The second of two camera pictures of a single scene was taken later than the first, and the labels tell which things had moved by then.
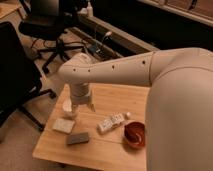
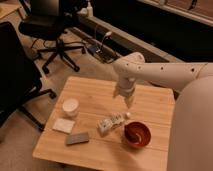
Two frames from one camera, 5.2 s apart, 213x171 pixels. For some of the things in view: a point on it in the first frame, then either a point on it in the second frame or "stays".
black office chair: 46,19 stays
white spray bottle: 89,10 stays
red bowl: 134,134 stays
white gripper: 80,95 -> 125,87
